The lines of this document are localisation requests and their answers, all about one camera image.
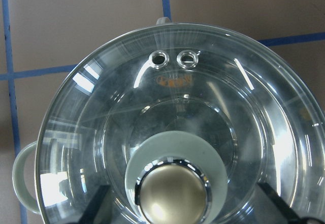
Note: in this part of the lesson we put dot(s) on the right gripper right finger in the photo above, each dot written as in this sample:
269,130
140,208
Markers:
288,213

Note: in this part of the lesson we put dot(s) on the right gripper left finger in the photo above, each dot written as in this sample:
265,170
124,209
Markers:
98,209

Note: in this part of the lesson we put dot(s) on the glass pot lid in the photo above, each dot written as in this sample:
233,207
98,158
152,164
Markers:
177,122

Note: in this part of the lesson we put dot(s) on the pale green cooking pot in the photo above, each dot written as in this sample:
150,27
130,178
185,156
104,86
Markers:
24,173

